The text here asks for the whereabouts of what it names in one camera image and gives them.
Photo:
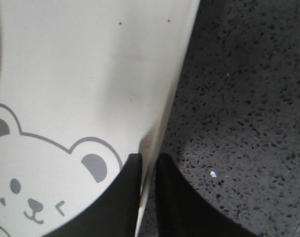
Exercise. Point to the cream bear serving tray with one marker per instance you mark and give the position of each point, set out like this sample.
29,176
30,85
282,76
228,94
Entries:
83,84

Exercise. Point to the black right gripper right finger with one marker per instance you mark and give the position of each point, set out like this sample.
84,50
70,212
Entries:
182,212

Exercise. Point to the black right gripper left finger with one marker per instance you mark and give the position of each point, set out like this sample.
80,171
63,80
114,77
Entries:
115,212

